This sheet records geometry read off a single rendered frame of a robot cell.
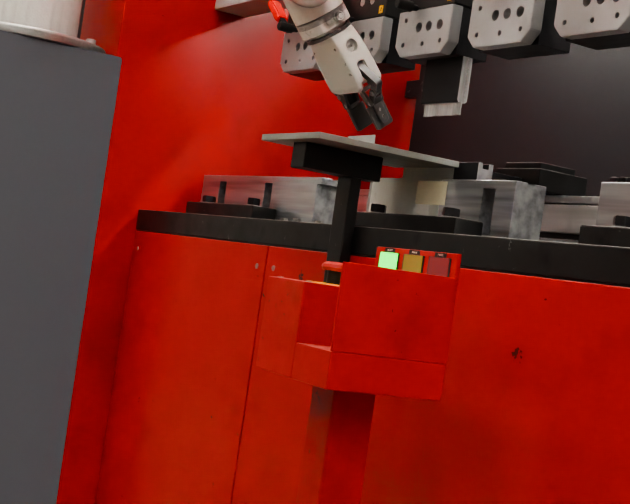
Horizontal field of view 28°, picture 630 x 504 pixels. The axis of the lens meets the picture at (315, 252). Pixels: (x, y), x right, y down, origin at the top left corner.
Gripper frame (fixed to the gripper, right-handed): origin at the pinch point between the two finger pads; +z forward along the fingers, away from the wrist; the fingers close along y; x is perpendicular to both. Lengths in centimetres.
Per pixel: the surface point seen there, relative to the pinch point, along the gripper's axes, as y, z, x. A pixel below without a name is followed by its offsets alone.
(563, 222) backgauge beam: -7.5, 32.0, -20.1
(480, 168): -14.5, 12.9, -5.5
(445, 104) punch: -1.7, 4.8, -12.7
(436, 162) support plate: -10.2, 9.4, -1.4
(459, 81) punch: -5.9, 1.7, -14.3
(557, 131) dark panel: 30, 32, -53
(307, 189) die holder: 33.7, 13.5, 0.8
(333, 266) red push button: -36.0, 4.5, 33.7
